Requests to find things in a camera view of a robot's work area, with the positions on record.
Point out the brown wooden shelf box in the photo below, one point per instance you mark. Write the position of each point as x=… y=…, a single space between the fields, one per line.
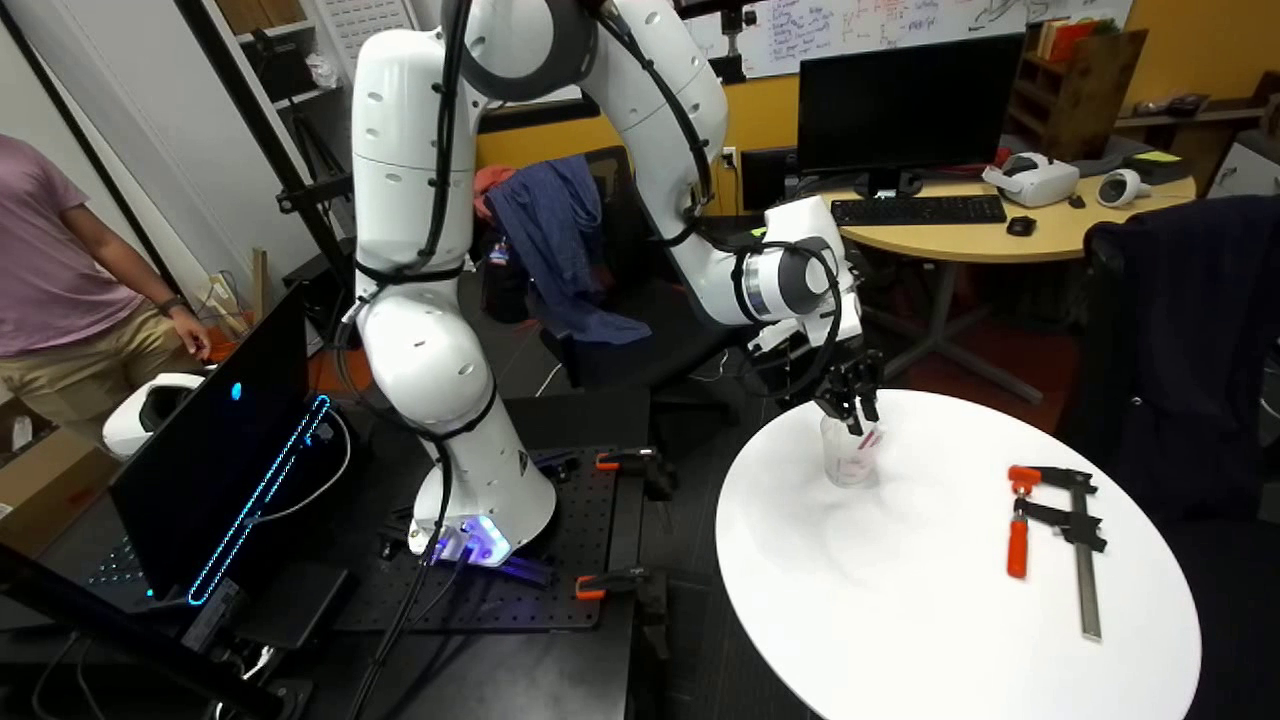
x=1075 y=85

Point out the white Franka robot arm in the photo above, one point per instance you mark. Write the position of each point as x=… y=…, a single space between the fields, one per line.
x=412 y=344

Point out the round wooden desk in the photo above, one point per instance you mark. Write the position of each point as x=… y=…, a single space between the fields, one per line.
x=960 y=242

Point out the blue jacket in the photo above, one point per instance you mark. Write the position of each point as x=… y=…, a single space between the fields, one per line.
x=560 y=266

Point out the red black bar clamp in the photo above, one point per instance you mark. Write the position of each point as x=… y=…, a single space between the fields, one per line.
x=1017 y=540

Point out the white headset with dark visor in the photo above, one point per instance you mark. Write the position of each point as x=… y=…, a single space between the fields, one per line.
x=126 y=424

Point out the white VR controller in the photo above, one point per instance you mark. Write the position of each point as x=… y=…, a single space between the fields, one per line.
x=1116 y=187

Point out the white perforated panel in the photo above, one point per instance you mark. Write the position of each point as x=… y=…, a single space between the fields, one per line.
x=362 y=19

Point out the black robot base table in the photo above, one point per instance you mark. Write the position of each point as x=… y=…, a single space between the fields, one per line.
x=560 y=624

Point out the person in purple shirt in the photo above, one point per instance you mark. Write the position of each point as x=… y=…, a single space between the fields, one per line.
x=52 y=266

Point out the clear plastic cup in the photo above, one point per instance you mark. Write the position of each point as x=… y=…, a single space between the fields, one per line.
x=851 y=465

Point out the small orange black clamp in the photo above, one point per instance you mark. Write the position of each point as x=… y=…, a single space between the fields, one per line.
x=626 y=460
x=607 y=586

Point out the black laptop with blue lines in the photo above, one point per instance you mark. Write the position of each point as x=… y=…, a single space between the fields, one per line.
x=213 y=465

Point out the black computer monitor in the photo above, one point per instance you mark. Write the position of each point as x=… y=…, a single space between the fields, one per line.
x=905 y=105

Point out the brown cardboard box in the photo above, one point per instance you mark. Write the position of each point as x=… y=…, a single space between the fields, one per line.
x=44 y=484

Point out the black computer mouse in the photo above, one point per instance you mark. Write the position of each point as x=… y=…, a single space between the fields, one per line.
x=1022 y=225

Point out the dark navy jacket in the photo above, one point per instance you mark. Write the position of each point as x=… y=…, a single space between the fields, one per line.
x=1187 y=344

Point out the black keyboard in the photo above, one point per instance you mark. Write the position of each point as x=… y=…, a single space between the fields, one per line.
x=921 y=208

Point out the whiteboard with writing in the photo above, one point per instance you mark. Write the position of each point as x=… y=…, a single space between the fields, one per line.
x=905 y=23

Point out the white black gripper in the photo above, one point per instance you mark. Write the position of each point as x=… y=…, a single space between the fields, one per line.
x=834 y=361

